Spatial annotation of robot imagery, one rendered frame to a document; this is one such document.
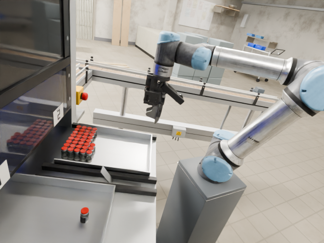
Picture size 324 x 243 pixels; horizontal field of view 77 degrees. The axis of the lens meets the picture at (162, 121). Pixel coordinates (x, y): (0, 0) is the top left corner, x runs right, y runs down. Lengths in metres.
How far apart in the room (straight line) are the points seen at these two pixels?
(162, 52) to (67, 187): 0.55
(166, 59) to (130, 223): 0.54
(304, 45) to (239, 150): 8.50
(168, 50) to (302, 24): 8.78
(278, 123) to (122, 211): 0.56
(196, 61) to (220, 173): 0.42
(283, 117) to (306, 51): 8.39
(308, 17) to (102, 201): 9.11
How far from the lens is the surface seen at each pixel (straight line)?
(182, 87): 1.69
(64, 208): 0.70
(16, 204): 0.74
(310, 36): 9.15
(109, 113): 1.87
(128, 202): 0.71
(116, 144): 0.93
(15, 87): 0.60
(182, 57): 0.72
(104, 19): 8.37
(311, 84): 0.68
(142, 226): 0.67
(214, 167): 0.80
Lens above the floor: 1.43
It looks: 28 degrees down
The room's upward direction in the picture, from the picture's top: 13 degrees clockwise
